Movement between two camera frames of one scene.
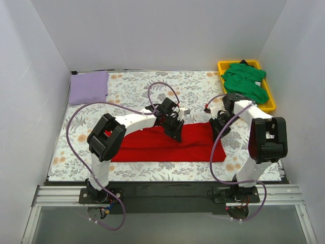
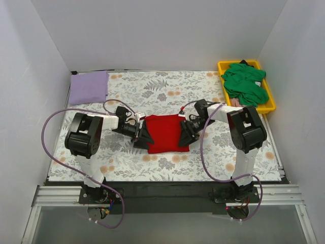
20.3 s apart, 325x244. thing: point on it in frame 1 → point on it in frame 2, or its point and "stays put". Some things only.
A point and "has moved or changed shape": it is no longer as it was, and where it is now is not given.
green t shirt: x=245 y=80 stays put
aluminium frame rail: x=285 y=195 stays put
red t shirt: x=199 y=142 has moved or changed shape
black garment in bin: x=244 y=61 stays put
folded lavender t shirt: x=88 y=87 stays put
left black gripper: x=173 y=126 → x=139 y=133
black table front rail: x=163 y=197 stays put
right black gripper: x=217 y=126 → x=188 y=130
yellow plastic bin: x=223 y=66 stays put
